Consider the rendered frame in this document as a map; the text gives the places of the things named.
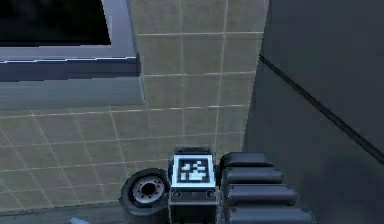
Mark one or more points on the grey framed window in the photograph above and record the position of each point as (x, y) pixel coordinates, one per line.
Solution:
(60, 50)

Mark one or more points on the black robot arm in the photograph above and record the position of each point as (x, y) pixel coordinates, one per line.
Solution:
(256, 196)

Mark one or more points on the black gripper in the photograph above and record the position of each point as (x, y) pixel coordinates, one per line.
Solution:
(146, 191)

